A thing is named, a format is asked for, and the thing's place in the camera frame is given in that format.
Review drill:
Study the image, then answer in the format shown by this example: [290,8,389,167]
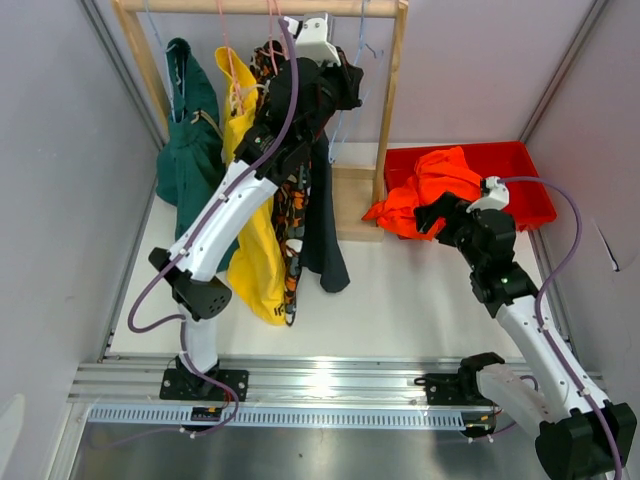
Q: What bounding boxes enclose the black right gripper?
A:
[413,192,483,271]

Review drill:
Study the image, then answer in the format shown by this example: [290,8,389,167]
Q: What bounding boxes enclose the light blue wire hanger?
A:
[327,0,385,164]

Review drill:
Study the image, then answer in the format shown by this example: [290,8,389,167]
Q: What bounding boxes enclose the dark navy shorts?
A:
[300,132,350,293]

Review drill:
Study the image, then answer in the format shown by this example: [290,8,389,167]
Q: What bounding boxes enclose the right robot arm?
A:
[414,192,637,479]

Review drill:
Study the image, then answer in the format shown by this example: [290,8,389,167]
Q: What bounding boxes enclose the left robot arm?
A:
[149,46,364,400]

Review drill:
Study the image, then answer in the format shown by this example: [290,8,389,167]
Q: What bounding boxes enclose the pink hanger with yellow shorts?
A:
[215,0,256,119]

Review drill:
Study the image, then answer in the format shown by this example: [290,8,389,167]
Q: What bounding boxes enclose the orange camouflage shorts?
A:
[250,39,311,327]

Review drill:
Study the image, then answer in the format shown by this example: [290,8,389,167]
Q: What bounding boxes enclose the green shorts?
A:
[155,38,241,274]

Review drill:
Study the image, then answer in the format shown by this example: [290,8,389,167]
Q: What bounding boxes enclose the blue hanger with green shorts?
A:
[143,0,178,123]

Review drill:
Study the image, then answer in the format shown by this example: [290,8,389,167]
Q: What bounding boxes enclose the yellow shorts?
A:
[215,47,285,326]

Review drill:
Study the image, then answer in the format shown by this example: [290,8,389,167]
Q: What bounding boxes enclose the red plastic bin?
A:
[384,141,557,231]

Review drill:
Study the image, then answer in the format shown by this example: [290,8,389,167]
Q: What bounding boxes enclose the wooden clothes rack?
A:
[111,1,409,242]

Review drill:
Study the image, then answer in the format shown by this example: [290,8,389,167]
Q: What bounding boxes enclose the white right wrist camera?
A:
[466,176,510,213]

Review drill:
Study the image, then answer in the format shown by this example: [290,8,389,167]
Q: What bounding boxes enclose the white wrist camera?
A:
[284,12,341,66]
[466,176,510,213]

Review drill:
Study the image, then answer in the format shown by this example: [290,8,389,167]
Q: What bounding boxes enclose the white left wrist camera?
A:
[284,12,341,66]

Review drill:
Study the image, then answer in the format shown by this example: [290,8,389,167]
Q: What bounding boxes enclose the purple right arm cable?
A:
[497,175,624,480]

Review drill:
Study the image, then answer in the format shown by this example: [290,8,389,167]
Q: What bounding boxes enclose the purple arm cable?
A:
[127,17,301,441]
[497,175,624,480]

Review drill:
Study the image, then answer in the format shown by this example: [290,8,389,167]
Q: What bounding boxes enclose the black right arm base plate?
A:
[413,373,485,406]

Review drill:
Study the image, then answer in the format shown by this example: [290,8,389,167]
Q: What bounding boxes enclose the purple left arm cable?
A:
[127,17,301,441]

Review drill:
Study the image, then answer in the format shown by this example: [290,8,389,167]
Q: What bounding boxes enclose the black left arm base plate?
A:
[159,368,249,402]

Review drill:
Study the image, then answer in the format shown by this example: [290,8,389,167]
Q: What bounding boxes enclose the aluminium mounting rail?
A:
[67,355,460,409]

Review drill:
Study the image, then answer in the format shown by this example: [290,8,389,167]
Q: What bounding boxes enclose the slotted cable duct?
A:
[88,404,465,431]

